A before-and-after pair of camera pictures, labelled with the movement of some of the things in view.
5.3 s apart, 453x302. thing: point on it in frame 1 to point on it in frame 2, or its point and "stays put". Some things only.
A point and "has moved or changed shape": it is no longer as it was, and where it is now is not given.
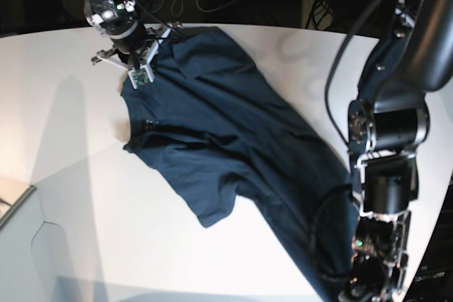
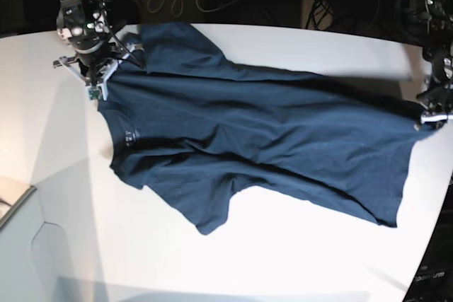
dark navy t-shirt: (216, 120) has moved or changed shape
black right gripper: (368, 281) to (437, 99)
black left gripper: (130, 42) to (95, 49)
